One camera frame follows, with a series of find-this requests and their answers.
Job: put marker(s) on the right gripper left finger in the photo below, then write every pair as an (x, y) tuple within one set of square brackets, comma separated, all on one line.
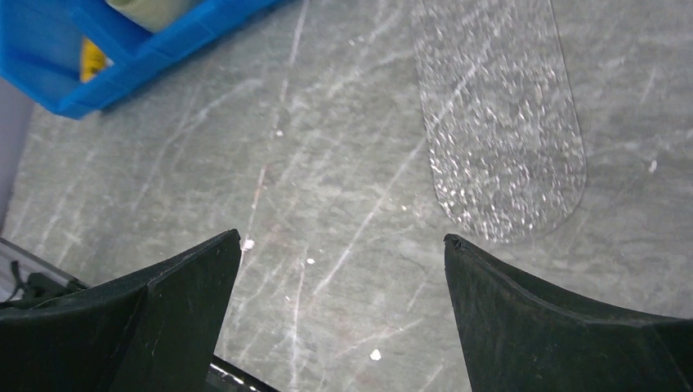
[(154, 329)]

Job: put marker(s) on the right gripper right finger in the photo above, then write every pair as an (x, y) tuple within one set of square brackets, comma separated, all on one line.
[(519, 332)]

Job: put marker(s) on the clear textured oval tray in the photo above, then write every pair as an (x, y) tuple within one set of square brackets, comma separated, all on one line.
[(505, 150)]

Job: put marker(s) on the blue three-compartment bin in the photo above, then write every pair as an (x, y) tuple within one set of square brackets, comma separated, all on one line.
[(41, 43)]

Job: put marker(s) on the green ceramic mug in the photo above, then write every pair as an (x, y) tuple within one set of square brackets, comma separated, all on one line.
[(153, 15)]

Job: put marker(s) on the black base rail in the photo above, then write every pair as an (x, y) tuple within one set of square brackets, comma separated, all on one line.
[(25, 276)]

